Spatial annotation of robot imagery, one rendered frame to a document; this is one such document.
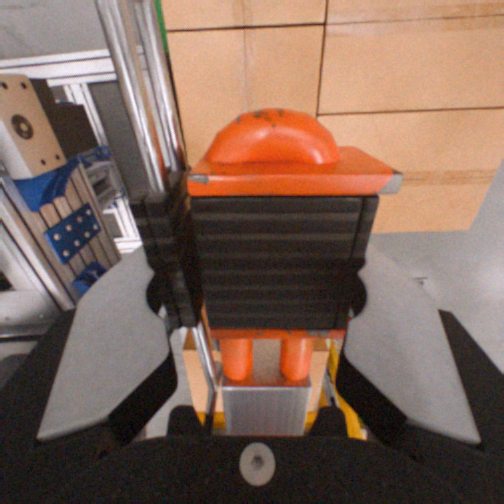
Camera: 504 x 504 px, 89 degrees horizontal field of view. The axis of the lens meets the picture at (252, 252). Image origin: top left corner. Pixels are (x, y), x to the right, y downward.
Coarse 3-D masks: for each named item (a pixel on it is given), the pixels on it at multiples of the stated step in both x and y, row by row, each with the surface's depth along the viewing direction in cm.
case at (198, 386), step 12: (204, 312) 81; (192, 336) 73; (192, 348) 70; (324, 348) 70; (192, 360) 71; (216, 360) 71; (312, 360) 71; (324, 360) 71; (192, 372) 74; (312, 372) 74; (192, 384) 78; (204, 384) 78; (312, 384) 78; (192, 396) 82; (204, 396) 81; (312, 396) 81; (204, 408) 86; (216, 408) 86; (312, 408) 85
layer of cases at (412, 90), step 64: (192, 0) 61; (256, 0) 61; (320, 0) 61; (384, 0) 61; (448, 0) 61; (192, 64) 68; (256, 64) 68; (320, 64) 70; (384, 64) 68; (448, 64) 68; (192, 128) 76; (384, 128) 76; (448, 128) 76; (448, 192) 87
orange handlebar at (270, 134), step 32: (224, 128) 10; (256, 128) 9; (288, 128) 9; (320, 128) 10; (224, 160) 10; (256, 160) 10; (288, 160) 10; (320, 160) 10; (224, 352) 16; (288, 352) 16
